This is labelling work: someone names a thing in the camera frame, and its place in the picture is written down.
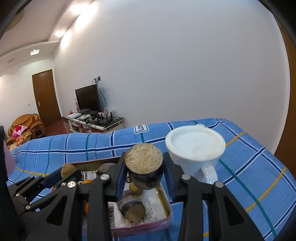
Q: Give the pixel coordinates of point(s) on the black television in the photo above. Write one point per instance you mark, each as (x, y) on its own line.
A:
(88, 98)

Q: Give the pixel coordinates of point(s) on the brown kiwi-like fruit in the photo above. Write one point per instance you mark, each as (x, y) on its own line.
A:
(66, 170)

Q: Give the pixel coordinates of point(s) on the small orange tangerine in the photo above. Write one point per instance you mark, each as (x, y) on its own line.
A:
(86, 181)

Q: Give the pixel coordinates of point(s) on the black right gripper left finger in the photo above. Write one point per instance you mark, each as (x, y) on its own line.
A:
(98, 193)

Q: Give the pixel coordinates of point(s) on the orange leather sofa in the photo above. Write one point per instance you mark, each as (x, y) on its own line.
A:
(36, 129)

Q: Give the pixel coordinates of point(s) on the pink floral cushion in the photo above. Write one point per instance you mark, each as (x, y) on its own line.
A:
(18, 131)

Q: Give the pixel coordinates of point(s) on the white ceramic mug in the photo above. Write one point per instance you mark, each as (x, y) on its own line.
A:
(197, 149)

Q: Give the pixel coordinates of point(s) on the pink biscuit tin box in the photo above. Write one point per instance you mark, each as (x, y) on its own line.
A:
(157, 208)

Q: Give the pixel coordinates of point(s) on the white TV stand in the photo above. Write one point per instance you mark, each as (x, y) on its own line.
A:
(95, 123)

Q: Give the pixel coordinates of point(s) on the blue plaid tablecloth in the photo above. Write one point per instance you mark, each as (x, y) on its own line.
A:
(258, 180)

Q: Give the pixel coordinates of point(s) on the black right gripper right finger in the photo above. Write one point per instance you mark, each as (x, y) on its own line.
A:
(227, 220)

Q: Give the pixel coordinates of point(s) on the large orange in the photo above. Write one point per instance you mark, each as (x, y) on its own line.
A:
(86, 208)

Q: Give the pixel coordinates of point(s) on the brown wooden door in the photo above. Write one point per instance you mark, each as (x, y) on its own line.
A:
(45, 96)

